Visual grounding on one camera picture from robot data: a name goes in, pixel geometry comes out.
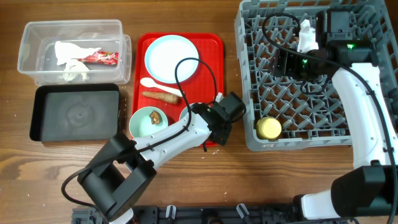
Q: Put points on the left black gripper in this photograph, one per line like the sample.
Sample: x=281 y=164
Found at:
x=222 y=137

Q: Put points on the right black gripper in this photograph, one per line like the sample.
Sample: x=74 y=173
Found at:
x=283 y=65

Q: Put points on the light blue bowl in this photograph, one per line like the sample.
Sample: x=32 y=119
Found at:
x=184 y=112

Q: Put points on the yellow plastic cup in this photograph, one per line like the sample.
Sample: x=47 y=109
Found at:
x=268 y=128

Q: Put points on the brown carrot-like food scrap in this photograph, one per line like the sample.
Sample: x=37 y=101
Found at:
x=165 y=97

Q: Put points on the green bowl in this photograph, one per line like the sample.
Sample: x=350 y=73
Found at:
x=141 y=125

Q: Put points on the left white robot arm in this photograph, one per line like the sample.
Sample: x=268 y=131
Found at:
x=119 y=174

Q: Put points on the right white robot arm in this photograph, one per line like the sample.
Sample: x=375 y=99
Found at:
x=370 y=189

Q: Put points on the grey dishwasher rack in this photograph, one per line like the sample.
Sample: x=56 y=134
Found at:
x=311 y=114

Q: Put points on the black rectangular waste tray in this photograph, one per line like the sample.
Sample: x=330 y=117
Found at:
x=75 y=112

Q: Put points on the red plastic tray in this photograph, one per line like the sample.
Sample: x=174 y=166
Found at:
x=199 y=89

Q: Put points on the white plastic spoon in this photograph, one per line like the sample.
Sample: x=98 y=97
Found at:
x=150 y=83

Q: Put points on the light blue round plate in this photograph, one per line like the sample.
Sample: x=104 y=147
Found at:
x=163 y=55

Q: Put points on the red snack wrapper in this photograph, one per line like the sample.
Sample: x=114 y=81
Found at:
x=101 y=57

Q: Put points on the clear plastic bin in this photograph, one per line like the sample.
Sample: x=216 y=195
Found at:
x=37 y=57

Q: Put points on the crumpled white tissue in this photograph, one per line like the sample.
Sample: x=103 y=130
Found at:
x=69 y=54

